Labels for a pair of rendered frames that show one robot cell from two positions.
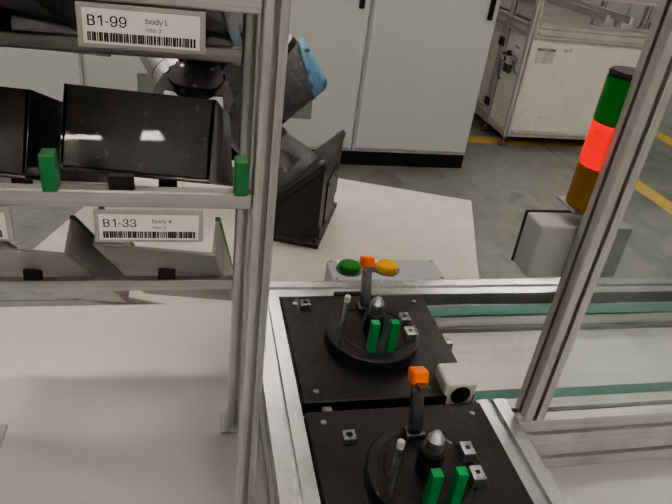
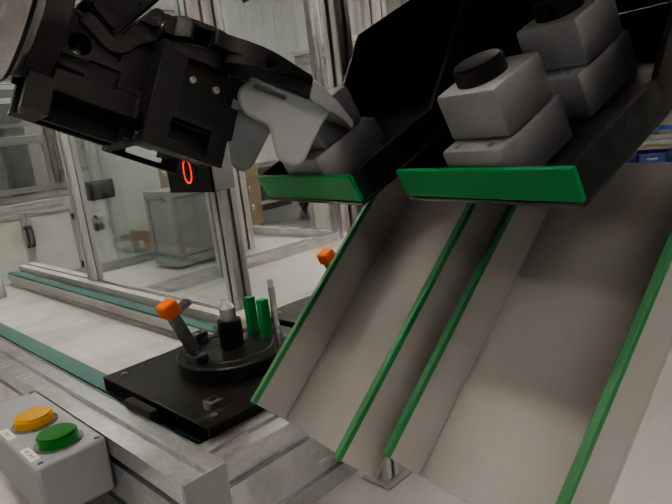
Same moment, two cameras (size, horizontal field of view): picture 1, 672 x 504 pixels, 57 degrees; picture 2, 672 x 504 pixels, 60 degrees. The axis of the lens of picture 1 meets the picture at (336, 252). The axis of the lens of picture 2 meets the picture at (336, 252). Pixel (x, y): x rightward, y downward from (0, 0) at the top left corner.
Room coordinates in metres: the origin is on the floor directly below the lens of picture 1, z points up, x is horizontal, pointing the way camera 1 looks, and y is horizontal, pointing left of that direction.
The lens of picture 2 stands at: (0.95, 0.61, 1.24)
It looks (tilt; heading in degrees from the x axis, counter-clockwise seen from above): 12 degrees down; 241
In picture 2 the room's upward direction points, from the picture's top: 7 degrees counter-clockwise
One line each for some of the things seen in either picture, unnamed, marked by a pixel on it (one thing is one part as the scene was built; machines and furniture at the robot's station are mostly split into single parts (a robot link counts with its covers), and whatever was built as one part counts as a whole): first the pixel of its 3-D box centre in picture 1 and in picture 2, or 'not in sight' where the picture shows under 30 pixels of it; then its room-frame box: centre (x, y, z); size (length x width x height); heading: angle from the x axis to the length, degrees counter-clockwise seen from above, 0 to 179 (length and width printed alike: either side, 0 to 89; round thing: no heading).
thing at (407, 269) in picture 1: (383, 282); (40, 446); (0.97, -0.09, 0.93); 0.21 x 0.07 x 0.06; 105
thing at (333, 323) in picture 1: (371, 336); (234, 353); (0.74, -0.07, 0.98); 0.14 x 0.14 x 0.02
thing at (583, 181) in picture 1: (593, 185); not in sight; (0.68, -0.28, 1.28); 0.05 x 0.05 x 0.05
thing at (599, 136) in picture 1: (608, 144); not in sight; (0.68, -0.28, 1.33); 0.05 x 0.05 x 0.05
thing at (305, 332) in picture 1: (369, 346); (236, 367); (0.74, -0.07, 0.96); 0.24 x 0.24 x 0.02; 15
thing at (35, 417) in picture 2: (386, 268); (34, 421); (0.97, -0.09, 0.96); 0.04 x 0.04 x 0.02
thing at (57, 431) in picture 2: (349, 268); (58, 440); (0.95, -0.03, 0.96); 0.04 x 0.04 x 0.02
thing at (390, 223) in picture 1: (281, 235); not in sight; (1.25, 0.13, 0.84); 0.90 x 0.70 x 0.03; 85
